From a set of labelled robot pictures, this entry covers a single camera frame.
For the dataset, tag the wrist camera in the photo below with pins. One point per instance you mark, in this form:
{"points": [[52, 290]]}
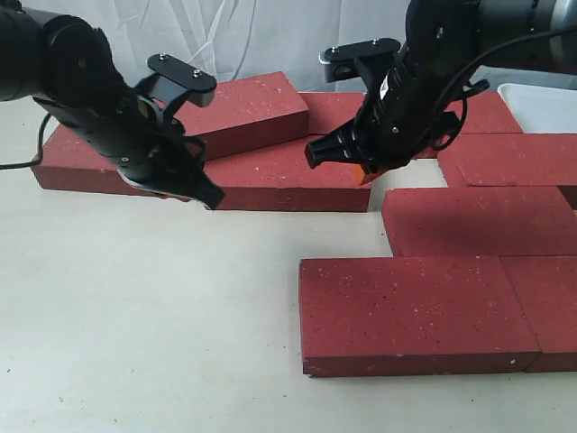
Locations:
{"points": [[174, 82], [369, 60]]}

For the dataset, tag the red brick front large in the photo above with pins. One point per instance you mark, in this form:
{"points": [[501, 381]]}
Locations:
{"points": [[411, 316]]}

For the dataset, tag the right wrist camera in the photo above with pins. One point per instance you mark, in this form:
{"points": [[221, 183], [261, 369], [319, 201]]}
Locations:
{"points": [[369, 60]]}

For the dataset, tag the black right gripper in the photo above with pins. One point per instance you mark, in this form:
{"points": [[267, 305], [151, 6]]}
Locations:
{"points": [[397, 121]]}

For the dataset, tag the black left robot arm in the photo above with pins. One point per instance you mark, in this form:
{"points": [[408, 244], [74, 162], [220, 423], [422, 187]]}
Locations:
{"points": [[66, 66]]}

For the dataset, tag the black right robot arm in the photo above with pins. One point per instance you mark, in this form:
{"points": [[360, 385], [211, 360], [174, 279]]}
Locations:
{"points": [[450, 40]]}

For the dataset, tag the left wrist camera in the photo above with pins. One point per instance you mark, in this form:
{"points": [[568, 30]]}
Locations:
{"points": [[174, 82]]}

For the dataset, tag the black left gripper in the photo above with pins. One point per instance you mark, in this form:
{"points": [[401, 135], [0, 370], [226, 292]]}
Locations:
{"points": [[167, 162]]}

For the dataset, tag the red brick right second row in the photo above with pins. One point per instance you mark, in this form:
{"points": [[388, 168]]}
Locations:
{"points": [[510, 160]]}

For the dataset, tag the pale blue backdrop curtain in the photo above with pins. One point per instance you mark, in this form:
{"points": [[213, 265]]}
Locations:
{"points": [[237, 39]]}

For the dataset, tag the red brick right third row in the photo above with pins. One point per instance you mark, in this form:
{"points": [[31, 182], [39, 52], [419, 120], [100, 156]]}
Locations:
{"points": [[482, 221]]}

